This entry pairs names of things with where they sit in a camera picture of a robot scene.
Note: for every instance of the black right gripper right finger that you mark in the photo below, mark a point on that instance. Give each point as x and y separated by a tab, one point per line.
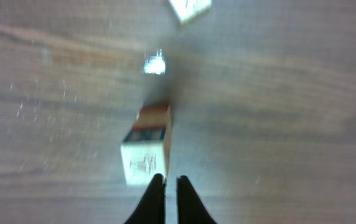
190	209

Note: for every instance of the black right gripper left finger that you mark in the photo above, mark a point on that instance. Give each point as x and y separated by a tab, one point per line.
151	207

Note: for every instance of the wooden block yellow K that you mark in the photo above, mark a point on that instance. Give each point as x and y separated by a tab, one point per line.
145	153

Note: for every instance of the red 3 wooden block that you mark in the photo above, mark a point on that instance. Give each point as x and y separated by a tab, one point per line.
154	117

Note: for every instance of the plain wooden block yellow side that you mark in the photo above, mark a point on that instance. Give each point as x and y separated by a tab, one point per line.
186	10

